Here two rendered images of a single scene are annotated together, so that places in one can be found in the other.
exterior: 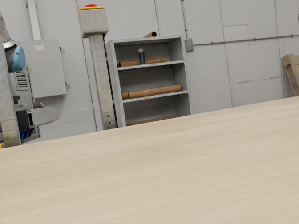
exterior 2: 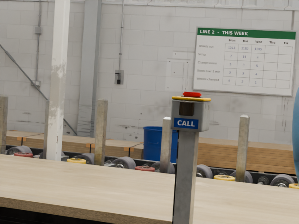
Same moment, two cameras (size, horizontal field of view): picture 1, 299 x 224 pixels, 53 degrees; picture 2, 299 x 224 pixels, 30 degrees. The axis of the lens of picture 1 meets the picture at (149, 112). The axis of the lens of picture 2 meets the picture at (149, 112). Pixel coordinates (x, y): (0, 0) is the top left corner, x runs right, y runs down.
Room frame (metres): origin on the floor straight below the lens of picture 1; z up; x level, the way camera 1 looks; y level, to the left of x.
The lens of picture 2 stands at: (1.90, 0.71, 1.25)
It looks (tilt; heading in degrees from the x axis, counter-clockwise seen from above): 3 degrees down; 214
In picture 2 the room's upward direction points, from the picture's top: 4 degrees clockwise
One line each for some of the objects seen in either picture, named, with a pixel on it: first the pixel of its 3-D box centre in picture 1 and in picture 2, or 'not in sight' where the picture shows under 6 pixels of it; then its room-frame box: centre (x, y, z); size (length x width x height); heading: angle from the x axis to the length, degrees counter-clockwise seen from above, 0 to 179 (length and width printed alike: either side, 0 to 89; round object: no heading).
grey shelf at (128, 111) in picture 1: (151, 105); not in sight; (3.62, -0.03, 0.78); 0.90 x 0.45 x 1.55; 111
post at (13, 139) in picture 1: (11, 131); not in sight; (0.79, 0.37, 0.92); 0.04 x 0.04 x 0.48; 16
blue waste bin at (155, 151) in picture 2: not in sight; (164, 155); (-3.88, -2.88, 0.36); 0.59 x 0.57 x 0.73; 21
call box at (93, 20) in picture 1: (93, 23); (190, 115); (0.86, 0.12, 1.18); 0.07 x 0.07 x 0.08; 16
